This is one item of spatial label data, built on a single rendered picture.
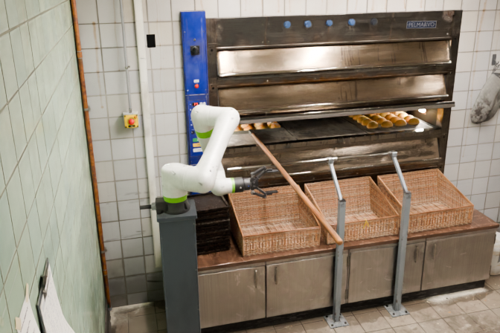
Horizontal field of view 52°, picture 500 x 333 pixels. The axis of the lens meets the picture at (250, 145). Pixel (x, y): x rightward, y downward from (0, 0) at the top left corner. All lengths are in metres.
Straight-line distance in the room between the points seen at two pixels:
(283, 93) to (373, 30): 0.80
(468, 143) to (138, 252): 2.76
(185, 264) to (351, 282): 1.46
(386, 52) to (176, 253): 2.16
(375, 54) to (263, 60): 0.85
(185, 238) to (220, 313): 1.02
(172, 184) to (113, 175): 1.10
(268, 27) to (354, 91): 0.82
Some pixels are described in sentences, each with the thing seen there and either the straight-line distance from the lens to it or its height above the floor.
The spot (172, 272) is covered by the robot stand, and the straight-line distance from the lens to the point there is 2.84.
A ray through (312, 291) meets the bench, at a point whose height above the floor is 0.25.
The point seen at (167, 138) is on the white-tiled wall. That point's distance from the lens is 3.61.
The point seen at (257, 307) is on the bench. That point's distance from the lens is 3.70.
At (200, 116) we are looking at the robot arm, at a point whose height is 1.64.
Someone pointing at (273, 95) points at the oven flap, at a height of 1.55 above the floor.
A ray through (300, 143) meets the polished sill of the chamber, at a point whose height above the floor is 1.17.
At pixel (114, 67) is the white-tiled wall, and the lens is 3.48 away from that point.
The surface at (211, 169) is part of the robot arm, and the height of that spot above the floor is 1.45.
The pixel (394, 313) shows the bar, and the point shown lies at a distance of 4.09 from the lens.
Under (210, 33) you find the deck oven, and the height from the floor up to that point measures 2.00.
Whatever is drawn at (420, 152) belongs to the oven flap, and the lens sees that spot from 4.33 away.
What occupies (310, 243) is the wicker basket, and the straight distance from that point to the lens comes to 3.62.
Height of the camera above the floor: 2.38
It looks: 19 degrees down
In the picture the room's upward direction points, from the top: 1 degrees counter-clockwise
